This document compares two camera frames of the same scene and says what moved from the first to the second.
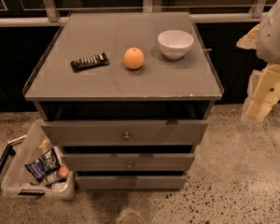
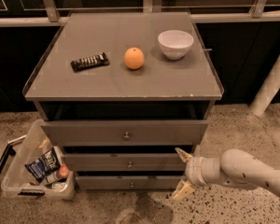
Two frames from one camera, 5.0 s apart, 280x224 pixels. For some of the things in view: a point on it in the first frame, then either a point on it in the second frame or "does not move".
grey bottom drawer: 126,182 does not move
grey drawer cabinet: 127,96 does not move
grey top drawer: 125,133 does not move
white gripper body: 274,37 to 192,171
